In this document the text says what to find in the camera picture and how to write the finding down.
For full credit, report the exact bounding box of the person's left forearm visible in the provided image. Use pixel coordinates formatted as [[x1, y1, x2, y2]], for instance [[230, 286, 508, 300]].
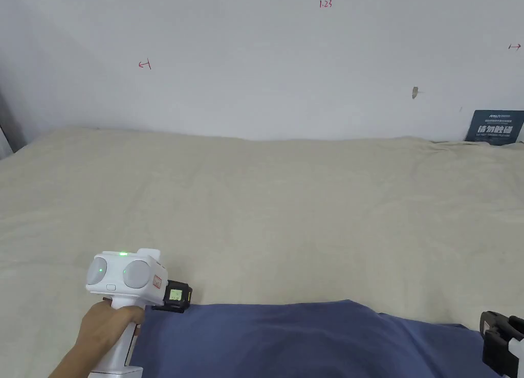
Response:
[[47, 340, 100, 378]]

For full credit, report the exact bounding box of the dark blue garment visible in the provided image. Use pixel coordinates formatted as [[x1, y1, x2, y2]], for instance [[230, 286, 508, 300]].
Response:
[[124, 299, 501, 378]]

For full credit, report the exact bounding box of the person's left hand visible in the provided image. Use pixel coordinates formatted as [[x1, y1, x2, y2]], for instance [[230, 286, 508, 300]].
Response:
[[77, 299, 147, 365]]

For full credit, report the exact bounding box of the bed with beige sheet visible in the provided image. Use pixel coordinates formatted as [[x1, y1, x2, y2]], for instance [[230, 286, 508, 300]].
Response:
[[0, 126, 524, 378]]

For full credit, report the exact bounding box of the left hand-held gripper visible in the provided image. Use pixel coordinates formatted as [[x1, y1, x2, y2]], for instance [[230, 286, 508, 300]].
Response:
[[84, 249, 193, 378]]

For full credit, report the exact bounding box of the dark sign card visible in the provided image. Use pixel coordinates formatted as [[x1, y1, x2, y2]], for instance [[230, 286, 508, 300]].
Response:
[[464, 109, 524, 143]]

